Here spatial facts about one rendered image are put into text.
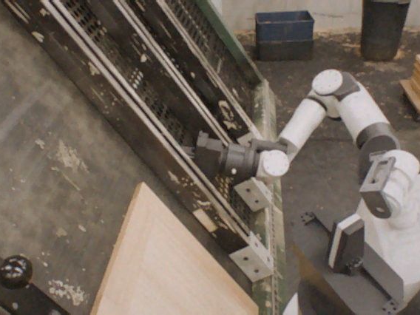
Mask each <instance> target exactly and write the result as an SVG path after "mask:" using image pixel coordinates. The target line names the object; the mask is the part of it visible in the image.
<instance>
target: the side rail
mask: <svg viewBox="0 0 420 315"><path fill-rule="evenodd" d="M194 1H195V2H196V4H197V6H199V8H200V9H201V10H202V11H203V13H204V15H205V16H206V18H207V19H208V20H209V22H210V23H211V25H212V27H213V28H214V29H215V30H216V31H217V33H218V34H219V36H220V38H221V40H222V41H223V43H224V44H225V45H226V47H227V48H228V50H229V51H230V52H231V54H232V55H233V56H234V58H235V59H236V61H237V63H238V64H239V65H240V67H241V68H242V70H243V71H244V73H245V74H246V75H247V76H248V79H249V81H250V82H251V83H252V84H253V86H254V87H255V86H256V85H258V84H261V83H262V82H263V76H262V75H261V74H260V72H259V71H258V69H257V68H256V67H255V65H254V63H253V62H252V60H251V59H250V58H249V56H248V53H247V52H246V51H245V50H244V48H243V46H242V45H241V43H240V42H239V41H238V39H237V37H236V36H235V35H234V34H233V32H232V31H231V29H230V27H228V25H227V23H226V22H225V21H224V19H223V17H222V16H221V15H220V13H219V10H218V9H217V8H216V6H214V4H213V2H212V1H211V0H194Z"/></svg>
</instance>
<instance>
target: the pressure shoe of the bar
mask: <svg viewBox="0 0 420 315"><path fill-rule="evenodd" d="M192 213H193V214H194V215H195V217H196V218H197V219H198V220H199V221H200V222H201V223H202V224H203V225H204V226H205V227H206V229H207V230H208V231H209V232H212V231H215V230H217V229H218V227H217V226H216V225H215V224H214V223H213V221H212V220H211V219H210V218H209V217H208V215H207V214H206V213H205V212H204V211H203V210H202V209H201V208H199V209H197V210H195V211H193V212H192Z"/></svg>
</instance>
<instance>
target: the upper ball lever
mask: <svg viewBox="0 0 420 315"><path fill-rule="evenodd" d="M34 273H35V270H34V266H33V264H32V262H31V261H30V260H29V259H28V258H26V257H25V256H22V255H19V254H15V255H11V256H9V257H6V258H5V259H3V260H2V261H1V262H0V286H1V287H2V288H3V289H6V290H8V291H20V290H22V289H24V288H26V287H27V286H28V285H29V284H30V283H31V281H32V280H33V277H34Z"/></svg>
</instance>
